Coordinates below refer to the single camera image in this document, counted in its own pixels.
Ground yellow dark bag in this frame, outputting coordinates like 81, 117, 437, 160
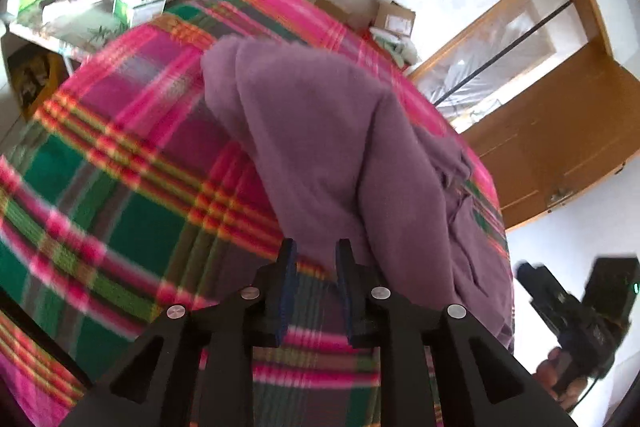
7, 49, 67, 120

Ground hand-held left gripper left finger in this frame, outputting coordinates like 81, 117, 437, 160
60, 238, 301, 427

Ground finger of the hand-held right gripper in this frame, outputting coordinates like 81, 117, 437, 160
516, 260, 577, 324

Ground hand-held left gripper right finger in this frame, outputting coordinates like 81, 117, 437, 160
334, 238, 578, 427

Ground labelled brown cardboard box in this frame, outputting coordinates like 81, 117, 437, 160
374, 0, 417, 38

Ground purple pants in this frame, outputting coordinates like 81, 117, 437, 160
200, 34, 516, 353

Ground black rod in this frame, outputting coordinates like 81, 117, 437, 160
430, 0, 573, 105

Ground wooden door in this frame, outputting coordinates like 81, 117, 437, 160
462, 42, 640, 233

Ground plain brown cardboard box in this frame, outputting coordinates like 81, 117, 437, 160
314, 0, 352, 26

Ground white plastic bags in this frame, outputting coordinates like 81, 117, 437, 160
371, 29, 420, 68

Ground metal door handle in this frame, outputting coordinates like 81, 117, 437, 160
546, 188, 574, 208

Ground pink green plaid blanket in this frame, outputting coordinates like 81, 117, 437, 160
0, 0, 512, 427

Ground clear plastic curtain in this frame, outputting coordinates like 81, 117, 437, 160
415, 0, 558, 132

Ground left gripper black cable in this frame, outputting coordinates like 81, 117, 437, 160
0, 291, 94, 392

